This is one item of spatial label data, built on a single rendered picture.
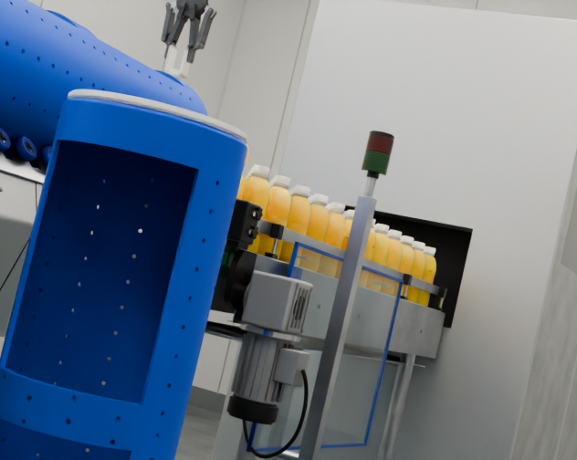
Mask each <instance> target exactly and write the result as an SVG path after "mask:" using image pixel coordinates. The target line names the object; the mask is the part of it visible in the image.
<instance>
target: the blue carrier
mask: <svg viewBox="0 0 577 460"><path fill-rule="evenodd" d="M75 89H95V90H102V91H108V92H115V93H120V94H125V95H130V96H134V97H139V98H143V99H150V100H154V101H159V102H161V103H165V104H169V105H173V106H176V107H179V108H183V109H186V110H191V111H194V112H197V113H200V114H203V115H205V116H208V115H207V111H206V108H205V105H204V103H203V102H202V100H201V99H200V97H199V96H198V95H197V93H196V92H195V91H194V90H193V89H192V88H191V87H189V86H188V85H187V84H185V83H184V82H182V81H181V80H179V79H177V78H175V77H173V76H171V75H169V74H167V73H165V72H162V71H159V70H154V69H152V68H149V67H147V66H146V65H144V64H142V63H141V62H139V61H138V60H136V59H134V58H132V57H129V56H128V55H126V54H124V53H122V52H120V51H119V50H118V49H116V48H114V47H111V46H110V45H108V44H106V43H104V42H102V41H101V40H99V39H97V38H96V37H95V36H94V35H93V34H92V33H91V32H90V31H89V30H88V29H87V28H86V27H84V26H81V25H80V24H78V23H76V22H74V21H72V20H71V19H69V18H67V17H65V16H63V15H61V14H59V13H57V12H54V11H50V10H45V9H43V8H41V7H39V6H38V5H35V4H33V3H31V2H30V1H28V0H0V128H1V129H3V130H4V131H5V133H6V134H7V136H8V138H9V140H10V147H9V149H8V150H6V151H5V152H3V155H4V156H5V157H7V158H10V159H13V158H12V149H13V148H15V140H16V139H18V138H19V137H22V136H24V137H27V138H28V139H29V140H31V141H32V142H33V144H34V145H35V147H36V150H37V157H36V158H35V159H34V160H32V161H30V164H31V165H32V166H35V167H37V168H38V163H37V158H38V157H40V151H41V149H42V148H44V147H45V146H51V147H52V146H53V142H54V139H55V135H56V131H57V127H58V121H59V117H60V113H61V110H62V106H63V103H64V102H65V101H66V100H67V99H68V94H69V92H70V91H72V90H75Z"/></svg>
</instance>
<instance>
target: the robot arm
mask: <svg viewBox="0 0 577 460"><path fill-rule="evenodd" d="M165 7H166V15H165V19H164V25H163V33H162V38H161V40H162V42H163V43H165V44H166V46H167V47H166V50H165V54H164V58H165V59H166V60H165V64H164V68H163V72H165V73H166V71H167V68H173V64H174V61H175V58H176V54H177V50H178V48H177V47H176V44H177V42H178V39H179V37H180V35H181V33H182V31H183V28H184V24H185V23H186V22H187V21H188V19H189V18H190V33H189V44H188V46H187V47H185V48H184V55H183V60H182V64H181V67H180V72H179V76H181V77H183V78H187V76H188V71H189V67H190V63H191V64H193V62H194V56H195V52H196V50H198V49H204V48H205V43H206V39H207V37H208V34H209V30H210V27H211V25H212V21H213V19H214V18H215V16H216V14H217V12H216V11H215V10H214V9H213V8H212V7H209V4H208V0H176V2H174V3H171V4H170V3H166V5H165ZM176 8H178V10H179V11H178V13H177V16H176V21H175V23H174V19H175V12H176V11H177V10H176ZM203 13H205V15H204V18H203V21H202V24H201V27H200V30H199V25H200V23H201V15H202V14H203ZM173 23H174V24H173Z"/></svg>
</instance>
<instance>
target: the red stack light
mask: <svg viewBox="0 0 577 460"><path fill-rule="evenodd" d="M368 137H369V138H368V141H367V145H366V149H365V150H366V151H375V152H382V153H385V154H388V155H390V156H391V153H392V149H393V143H394V140H393V139H391V138H388V137H384V136H381V135H375V134H370V135H369V136H368Z"/></svg>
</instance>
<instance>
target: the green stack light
mask: <svg viewBox="0 0 577 460"><path fill-rule="evenodd" d="M390 159H391V156H390V155H388V154H385V153H382V152H375V151H365V153H364V156H363V161H362V168H361V171H362V172H365V173H367V172H371V173H378V174H379V176H386V174H387V171H388V166H389V162H390Z"/></svg>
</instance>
